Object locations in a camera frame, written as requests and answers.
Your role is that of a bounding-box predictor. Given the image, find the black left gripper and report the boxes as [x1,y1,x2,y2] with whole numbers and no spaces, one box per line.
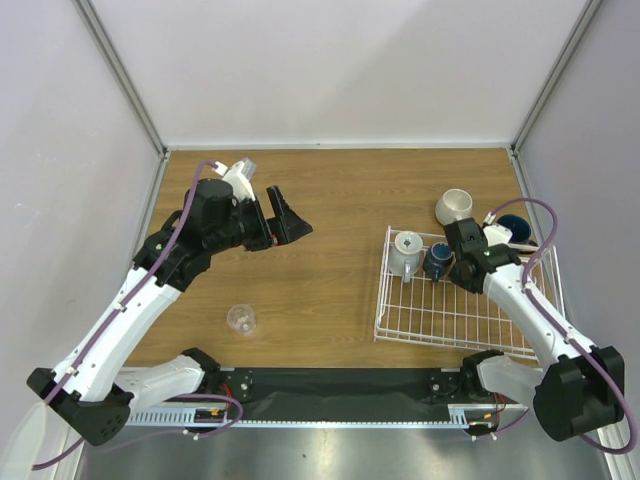
[206,186,311,255]

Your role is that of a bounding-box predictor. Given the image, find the light grey footed cup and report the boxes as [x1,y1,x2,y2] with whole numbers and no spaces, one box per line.
[388,231,423,283]

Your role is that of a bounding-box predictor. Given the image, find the small dark blue mug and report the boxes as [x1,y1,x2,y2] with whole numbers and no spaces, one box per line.
[423,242,453,283]

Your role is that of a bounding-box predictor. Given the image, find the glossy dark blue mug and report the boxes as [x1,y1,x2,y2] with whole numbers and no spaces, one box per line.
[497,214,538,246]

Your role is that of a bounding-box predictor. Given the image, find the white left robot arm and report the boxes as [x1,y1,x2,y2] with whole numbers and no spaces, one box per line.
[27,179,313,446]

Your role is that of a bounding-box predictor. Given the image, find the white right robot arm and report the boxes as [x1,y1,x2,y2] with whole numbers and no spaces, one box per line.
[444,218,626,441]

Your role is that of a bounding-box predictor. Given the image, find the cream round mug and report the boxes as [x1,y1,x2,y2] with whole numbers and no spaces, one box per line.
[435,188,473,226]

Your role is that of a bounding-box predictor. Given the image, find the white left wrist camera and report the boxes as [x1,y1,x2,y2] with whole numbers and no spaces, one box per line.
[212,158,256,201]

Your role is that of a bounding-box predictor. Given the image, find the white wire dish rack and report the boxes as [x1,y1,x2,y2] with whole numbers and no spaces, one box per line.
[373,227,539,366]

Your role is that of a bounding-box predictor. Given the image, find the grey cable duct rail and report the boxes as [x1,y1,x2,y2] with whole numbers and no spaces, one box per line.
[126,403,231,428]

